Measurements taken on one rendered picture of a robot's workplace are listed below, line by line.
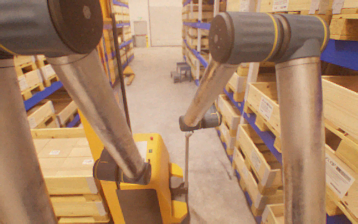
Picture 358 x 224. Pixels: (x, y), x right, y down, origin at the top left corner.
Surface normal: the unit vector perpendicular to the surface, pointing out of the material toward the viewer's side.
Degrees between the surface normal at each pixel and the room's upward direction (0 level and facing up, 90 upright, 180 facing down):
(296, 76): 74
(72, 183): 90
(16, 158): 86
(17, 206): 83
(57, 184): 90
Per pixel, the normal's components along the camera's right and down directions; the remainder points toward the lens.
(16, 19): -0.11, 0.51
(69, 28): 0.97, 0.14
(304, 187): -0.48, 0.11
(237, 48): 0.24, 0.65
